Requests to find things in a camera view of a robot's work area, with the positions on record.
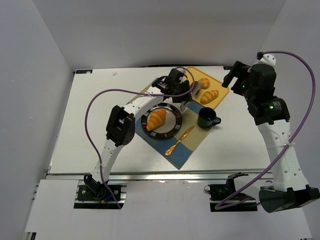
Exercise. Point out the dark green mug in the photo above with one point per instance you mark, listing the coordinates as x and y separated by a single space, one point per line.
207 118

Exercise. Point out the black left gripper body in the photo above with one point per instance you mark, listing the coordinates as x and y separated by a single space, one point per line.
185 95

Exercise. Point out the striped bread roll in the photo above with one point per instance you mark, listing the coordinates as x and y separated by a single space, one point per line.
157 118
209 96

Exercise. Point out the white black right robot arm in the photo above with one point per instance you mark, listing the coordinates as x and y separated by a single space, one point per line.
290 188

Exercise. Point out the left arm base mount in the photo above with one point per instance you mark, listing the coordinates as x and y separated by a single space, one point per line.
86 199

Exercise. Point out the yellow plastic tray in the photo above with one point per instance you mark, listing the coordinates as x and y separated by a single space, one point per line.
215 85

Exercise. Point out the blue beige patchwork placemat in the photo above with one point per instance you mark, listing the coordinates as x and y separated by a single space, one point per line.
189 144

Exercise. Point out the dark rimmed ceramic plate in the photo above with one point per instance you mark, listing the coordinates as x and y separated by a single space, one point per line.
172 124

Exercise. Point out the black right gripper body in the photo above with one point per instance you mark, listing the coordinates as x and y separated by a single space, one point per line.
236 72

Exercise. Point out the steel serving tongs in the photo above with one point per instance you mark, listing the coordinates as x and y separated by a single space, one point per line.
184 104

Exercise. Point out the gold ornate knife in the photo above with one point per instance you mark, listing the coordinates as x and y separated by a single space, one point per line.
171 149

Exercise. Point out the chocolate croissant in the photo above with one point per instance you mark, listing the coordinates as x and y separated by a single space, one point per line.
195 88

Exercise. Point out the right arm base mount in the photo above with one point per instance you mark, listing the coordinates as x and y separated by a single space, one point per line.
238 203

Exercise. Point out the aluminium table edge rail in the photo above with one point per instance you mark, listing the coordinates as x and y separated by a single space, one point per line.
197 175

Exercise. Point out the small round bun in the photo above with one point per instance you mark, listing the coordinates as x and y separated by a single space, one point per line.
205 83

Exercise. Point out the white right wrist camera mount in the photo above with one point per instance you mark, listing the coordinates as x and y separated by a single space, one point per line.
266 59

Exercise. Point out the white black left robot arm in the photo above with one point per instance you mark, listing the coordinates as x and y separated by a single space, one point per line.
120 128

